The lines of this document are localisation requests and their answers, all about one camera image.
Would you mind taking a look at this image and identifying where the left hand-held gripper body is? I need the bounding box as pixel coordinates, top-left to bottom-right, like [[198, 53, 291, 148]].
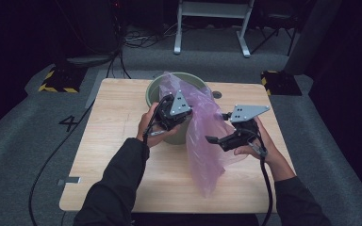
[[155, 89, 193, 132]]

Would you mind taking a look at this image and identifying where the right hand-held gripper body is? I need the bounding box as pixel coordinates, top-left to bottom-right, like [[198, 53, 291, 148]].
[[224, 104, 272, 153]]

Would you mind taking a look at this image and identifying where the pink plastic bag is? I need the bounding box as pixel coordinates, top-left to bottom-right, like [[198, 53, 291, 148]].
[[158, 71, 249, 199]]

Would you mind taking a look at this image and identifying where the green trash bin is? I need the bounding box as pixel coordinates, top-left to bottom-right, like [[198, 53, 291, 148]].
[[145, 72, 209, 146]]

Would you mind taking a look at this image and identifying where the person's left hand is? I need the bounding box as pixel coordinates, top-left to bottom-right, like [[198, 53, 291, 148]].
[[136, 102, 184, 149]]

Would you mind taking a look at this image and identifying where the person's right hand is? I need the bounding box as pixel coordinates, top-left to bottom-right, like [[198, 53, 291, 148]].
[[233, 118, 284, 165]]

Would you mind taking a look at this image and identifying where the black yellow striped base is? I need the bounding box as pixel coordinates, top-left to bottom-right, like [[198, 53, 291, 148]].
[[260, 70, 303, 97], [38, 66, 88, 94]]

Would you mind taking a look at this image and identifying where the black chair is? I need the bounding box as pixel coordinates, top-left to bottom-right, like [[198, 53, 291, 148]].
[[250, 0, 300, 57]]

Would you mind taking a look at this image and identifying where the grey column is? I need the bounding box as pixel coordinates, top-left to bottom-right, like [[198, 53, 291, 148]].
[[283, 0, 343, 76]]

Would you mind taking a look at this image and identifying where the grey tape strip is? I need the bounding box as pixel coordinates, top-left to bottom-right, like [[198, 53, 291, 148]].
[[57, 176, 82, 186]]

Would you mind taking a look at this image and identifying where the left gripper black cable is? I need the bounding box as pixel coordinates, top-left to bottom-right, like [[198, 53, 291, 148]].
[[142, 93, 174, 146]]

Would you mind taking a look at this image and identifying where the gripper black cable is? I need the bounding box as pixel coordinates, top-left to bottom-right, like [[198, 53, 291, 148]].
[[142, 93, 174, 146], [246, 127, 274, 226]]

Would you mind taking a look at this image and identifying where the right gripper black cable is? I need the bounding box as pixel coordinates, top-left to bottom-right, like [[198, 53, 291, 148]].
[[246, 127, 274, 226]]

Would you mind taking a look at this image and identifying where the bundle of floor cables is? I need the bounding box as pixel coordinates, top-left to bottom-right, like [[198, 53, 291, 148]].
[[105, 0, 178, 79]]

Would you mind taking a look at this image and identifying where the white metal table frame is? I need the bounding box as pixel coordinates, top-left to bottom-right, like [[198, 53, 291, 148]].
[[173, 0, 255, 58]]

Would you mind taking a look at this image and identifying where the black floor cable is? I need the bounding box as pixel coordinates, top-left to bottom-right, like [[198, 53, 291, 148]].
[[27, 101, 95, 226]]

